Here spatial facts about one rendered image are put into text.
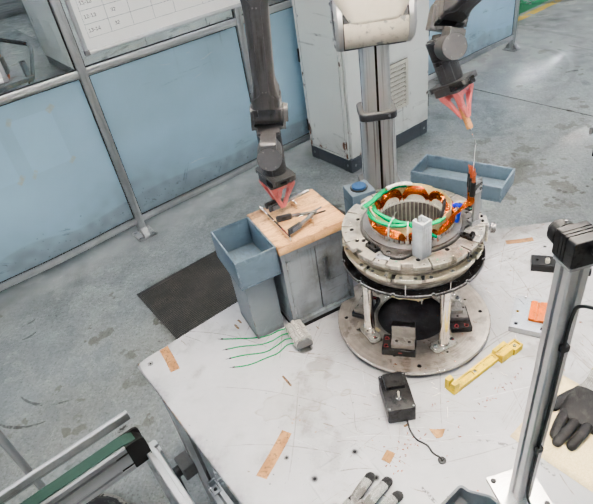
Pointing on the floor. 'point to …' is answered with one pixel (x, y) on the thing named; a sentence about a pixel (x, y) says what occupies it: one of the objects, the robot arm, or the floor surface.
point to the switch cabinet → (341, 72)
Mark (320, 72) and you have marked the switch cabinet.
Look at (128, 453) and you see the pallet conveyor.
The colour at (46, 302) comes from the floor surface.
